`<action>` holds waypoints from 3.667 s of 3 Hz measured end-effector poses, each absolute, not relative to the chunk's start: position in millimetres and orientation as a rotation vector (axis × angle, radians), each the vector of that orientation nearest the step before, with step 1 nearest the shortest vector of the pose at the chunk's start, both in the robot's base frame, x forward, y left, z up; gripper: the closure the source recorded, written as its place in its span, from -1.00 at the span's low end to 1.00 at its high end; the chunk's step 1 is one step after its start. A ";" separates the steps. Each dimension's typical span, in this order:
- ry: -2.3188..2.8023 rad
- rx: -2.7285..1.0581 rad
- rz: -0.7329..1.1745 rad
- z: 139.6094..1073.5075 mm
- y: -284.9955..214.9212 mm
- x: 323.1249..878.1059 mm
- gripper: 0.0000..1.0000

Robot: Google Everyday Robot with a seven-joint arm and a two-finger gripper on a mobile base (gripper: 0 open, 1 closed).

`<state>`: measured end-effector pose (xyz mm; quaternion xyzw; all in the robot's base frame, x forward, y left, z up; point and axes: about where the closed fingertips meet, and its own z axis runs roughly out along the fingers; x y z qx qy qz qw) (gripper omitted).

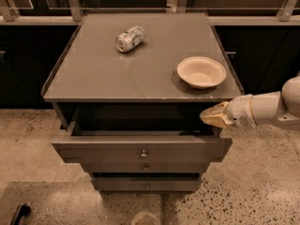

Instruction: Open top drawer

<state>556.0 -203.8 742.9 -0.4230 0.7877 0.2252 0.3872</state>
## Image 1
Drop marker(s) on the white paper bowl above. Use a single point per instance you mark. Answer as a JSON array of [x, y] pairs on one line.
[[201, 72]]

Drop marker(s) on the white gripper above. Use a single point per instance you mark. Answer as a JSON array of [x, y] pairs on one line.
[[240, 111]]

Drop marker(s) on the grey middle drawer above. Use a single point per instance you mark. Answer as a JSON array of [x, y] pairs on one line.
[[145, 167]]

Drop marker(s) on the grey bottom drawer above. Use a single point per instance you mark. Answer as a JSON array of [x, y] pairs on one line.
[[129, 184]]

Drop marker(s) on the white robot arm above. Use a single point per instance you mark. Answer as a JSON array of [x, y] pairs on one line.
[[280, 109]]

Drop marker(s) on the crushed silver soda can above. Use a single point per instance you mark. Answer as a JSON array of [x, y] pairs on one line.
[[130, 39]]

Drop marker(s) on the black object on floor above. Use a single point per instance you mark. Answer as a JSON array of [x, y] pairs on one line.
[[22, 211]]

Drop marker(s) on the metal railing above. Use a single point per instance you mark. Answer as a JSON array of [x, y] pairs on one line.
[[216, 12]]

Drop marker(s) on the grey drawer cabinet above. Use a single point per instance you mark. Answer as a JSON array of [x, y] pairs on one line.
[[94, 72]]

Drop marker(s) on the grey top drawer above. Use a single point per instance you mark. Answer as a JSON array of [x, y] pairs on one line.
[[134, 134]]

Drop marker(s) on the grey drawer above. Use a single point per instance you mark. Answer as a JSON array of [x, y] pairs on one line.
[[129, 184], [145, 167], [134, 134]]

